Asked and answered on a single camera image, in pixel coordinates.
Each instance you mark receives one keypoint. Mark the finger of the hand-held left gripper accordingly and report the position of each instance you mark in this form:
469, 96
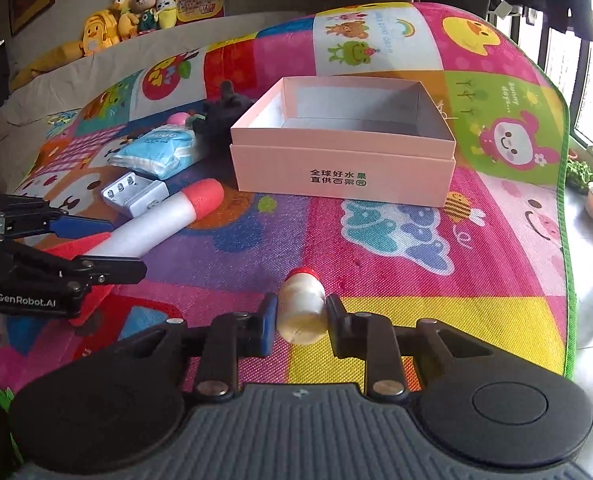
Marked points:
76, 226
111, 270

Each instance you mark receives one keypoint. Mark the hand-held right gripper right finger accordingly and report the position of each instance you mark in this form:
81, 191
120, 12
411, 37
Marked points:
334, 322

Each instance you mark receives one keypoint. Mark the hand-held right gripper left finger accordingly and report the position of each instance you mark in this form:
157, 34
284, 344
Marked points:
269, 332

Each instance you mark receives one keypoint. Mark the small red-capped white bottle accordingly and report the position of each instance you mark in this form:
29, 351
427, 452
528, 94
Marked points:
301, 305

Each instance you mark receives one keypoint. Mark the white and red toy rocket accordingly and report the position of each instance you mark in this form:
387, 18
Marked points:
161, 215

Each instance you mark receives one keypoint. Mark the blue tissue packet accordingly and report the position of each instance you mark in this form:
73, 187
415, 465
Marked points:
156, 152

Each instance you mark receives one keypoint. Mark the pink pig toy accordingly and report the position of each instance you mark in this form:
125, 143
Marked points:
180, 119

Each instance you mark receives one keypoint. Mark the pink cardboard box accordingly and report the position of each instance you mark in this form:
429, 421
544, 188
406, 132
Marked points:
341, 165

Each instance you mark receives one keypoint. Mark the black plush toy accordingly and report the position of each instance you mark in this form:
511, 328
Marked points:
224, 117

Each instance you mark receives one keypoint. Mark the colourful cartoon play mat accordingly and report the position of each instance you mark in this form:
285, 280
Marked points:
376, 270

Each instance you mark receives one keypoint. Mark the white charger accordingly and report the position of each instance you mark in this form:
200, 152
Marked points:
136, 195

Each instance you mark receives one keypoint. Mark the long yellow plush toy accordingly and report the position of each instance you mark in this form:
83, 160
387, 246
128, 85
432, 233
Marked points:
41, 64

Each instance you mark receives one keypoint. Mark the yellow plush backpack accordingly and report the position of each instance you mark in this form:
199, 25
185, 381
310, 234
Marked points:
96, 35

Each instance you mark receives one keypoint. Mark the yellow plush duck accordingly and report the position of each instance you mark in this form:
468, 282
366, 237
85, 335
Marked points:
125, 17

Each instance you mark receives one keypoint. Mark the big-headed plush doll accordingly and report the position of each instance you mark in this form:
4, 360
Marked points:
145, 5

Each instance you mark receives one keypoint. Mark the white and yellow plush toy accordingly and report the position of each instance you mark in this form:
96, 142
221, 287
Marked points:
166, 10

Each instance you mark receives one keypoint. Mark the green plant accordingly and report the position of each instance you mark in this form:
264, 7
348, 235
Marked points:
581, 172

